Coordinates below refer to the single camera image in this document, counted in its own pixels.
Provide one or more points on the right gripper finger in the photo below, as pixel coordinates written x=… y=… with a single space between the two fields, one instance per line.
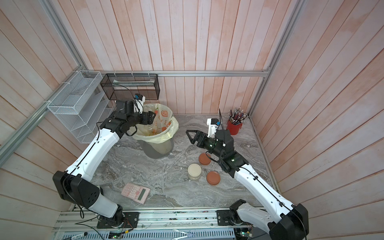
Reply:
x=191 y=134
x=200 y=134

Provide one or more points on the bundle of pencils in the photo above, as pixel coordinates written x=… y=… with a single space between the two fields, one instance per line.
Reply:
x=237 y=116

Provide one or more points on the oatmeal jar with cream lid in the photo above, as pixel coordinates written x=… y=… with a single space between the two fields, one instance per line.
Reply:
x=194 y=172

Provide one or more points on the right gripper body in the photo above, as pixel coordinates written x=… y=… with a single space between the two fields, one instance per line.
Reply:
x=211 y=145

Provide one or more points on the pink calculator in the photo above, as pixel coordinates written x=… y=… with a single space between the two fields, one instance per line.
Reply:
x=136 y=193

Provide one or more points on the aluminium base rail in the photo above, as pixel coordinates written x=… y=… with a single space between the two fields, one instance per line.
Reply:
x=243 y=222

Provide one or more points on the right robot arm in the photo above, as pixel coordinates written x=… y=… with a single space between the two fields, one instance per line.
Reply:
x=258 y=186

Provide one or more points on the red pencil cup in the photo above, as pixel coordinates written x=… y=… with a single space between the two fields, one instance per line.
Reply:
x=234 y=128

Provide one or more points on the grey trash bin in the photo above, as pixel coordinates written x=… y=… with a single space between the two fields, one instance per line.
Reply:
x=157 y=151

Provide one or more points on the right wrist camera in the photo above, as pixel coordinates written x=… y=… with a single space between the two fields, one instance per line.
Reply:
x=213 y=125

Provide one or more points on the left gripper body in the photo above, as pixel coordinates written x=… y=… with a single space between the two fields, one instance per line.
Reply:
x=144 y=118

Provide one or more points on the horizontal aluminium frame bar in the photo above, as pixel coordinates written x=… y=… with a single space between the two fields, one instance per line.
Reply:
x=194 y=73

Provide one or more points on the black wire mesh basket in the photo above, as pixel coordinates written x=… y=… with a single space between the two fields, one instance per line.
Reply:
x=125 y=86

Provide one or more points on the brown jar lid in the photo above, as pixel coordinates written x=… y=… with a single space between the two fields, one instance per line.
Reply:
x=205 y=159
x=213 y=178

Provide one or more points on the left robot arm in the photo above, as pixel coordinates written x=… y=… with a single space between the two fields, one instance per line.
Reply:
x=74 y=184

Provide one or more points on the white wire mesh shelf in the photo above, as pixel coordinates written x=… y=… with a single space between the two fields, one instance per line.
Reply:
x=80 y=105

